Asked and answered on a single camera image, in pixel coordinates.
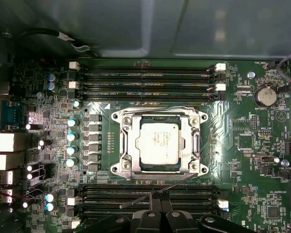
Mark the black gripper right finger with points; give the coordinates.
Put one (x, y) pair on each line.
(175, 223)

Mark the round coin battery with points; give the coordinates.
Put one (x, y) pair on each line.
(266, 95)

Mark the RAM slot black clips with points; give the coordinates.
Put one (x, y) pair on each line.
(160, 78)
(160, 95)
(106, 189)
(99, 208)

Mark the green motherboard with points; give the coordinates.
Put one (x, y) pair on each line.
(232, 145)

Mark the silver CPU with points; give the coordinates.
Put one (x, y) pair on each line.
(160, 145)

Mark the blue port connector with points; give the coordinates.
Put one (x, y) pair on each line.
(12, 114)

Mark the silver port block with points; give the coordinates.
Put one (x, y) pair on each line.
(3, 162)
(4, 142)
(2, 178)

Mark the thin metal locking lever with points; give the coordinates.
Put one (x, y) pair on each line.
(160, 108)
(135, 200)

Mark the open black PC case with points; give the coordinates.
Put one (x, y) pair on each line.
(160, 24)

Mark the metal socket cover frame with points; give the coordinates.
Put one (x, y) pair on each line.
(132, 145)

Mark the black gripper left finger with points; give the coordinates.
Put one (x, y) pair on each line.
(148, 223)

